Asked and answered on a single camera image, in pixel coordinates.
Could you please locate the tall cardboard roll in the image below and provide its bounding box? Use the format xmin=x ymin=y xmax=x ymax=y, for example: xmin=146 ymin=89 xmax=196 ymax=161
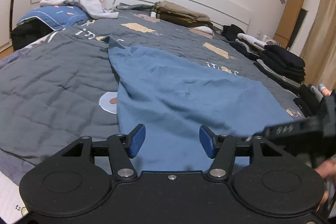
xmin=273 ymin=0 xmax=304 ymax=48

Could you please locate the blue shirt garment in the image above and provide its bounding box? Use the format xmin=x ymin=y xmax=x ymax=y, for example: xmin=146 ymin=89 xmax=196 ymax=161
xmin=107 ymin=38 xmax=292 ymax=172

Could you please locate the white small fan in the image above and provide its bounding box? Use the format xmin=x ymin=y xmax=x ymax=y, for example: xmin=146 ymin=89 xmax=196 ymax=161
xmin=261 ymin=35 xmax=280 ymax=46

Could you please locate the olive brown folded blanket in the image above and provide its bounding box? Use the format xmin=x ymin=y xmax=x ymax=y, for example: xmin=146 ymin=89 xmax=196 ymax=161
xmin=151 ymin=1 xmax=213 ymax=29

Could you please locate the beige curtain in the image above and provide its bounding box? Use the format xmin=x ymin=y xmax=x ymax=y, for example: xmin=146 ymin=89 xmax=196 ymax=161
xmin=301 ymin=0 xmax=335 ymax=89

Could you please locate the white folded garment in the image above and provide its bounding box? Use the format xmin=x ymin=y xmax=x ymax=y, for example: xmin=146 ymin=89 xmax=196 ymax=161
xmin=237 ymin=33 xmax=267 ymax=48

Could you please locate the blue patterned pillow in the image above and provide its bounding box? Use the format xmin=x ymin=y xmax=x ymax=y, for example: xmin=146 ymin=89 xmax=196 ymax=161
xmin=17 ymin=6 xmax=89 ymax=31

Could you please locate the patterned folded clothes pile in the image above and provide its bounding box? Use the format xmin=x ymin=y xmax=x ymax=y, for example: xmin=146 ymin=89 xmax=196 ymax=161
xmin=293 ymin=84 xmax=326 ymax=118

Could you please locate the person right hand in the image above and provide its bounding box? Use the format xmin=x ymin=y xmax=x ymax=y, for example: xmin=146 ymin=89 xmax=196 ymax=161
xmin=315 ymin=158 xmax=336 ymax=207

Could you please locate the white cartoon bed sheet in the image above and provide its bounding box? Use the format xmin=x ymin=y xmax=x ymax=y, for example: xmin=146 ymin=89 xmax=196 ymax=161
xmin=0 ymin=173 xmax=28 ymax=223

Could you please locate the black folded clothes stack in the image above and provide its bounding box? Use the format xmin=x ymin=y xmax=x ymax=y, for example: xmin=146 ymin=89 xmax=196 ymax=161
xmin=259 ymin=45 xmax=306 ymax=84

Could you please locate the black garment near headboard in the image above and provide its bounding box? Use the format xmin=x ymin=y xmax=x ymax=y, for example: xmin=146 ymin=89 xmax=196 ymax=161
xmin=222 ymin=24 xmax=244 ymax=42

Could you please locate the grey quilted bedspread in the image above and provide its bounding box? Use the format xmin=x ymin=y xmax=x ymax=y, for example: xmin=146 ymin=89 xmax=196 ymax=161
xmin=1 ymin=11 xmax=303 ymax=184

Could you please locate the light grey hoodie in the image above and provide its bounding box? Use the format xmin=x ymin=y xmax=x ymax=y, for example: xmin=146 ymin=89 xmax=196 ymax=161
xmin=39 ymin=0 xmax=119 ymax=19

